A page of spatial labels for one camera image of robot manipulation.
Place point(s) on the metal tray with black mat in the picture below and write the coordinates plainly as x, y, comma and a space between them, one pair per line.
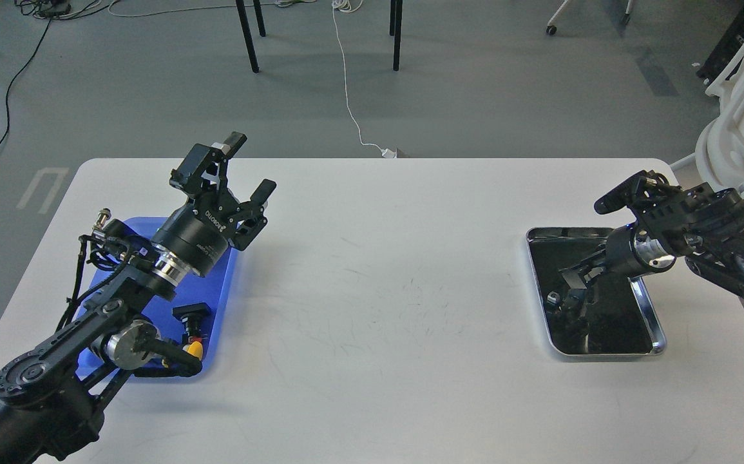
619, 323

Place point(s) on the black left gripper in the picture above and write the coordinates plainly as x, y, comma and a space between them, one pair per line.
212, 220

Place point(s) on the yellow push button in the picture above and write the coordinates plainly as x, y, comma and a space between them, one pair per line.
195, 348

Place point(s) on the black push button switch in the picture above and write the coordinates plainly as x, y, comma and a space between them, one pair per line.
192, 317

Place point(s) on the black table leg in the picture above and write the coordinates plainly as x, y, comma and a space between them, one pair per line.
395, 30
246, 30

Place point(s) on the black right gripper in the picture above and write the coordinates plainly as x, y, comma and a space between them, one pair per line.
628, 251

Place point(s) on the black table leg left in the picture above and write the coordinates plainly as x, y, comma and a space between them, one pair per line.
246, 30

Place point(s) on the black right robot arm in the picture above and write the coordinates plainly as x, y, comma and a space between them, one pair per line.
703, 226

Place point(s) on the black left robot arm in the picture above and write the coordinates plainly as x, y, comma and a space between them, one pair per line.
53, 398

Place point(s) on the black table leg right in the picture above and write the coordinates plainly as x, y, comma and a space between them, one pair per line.
395, 30

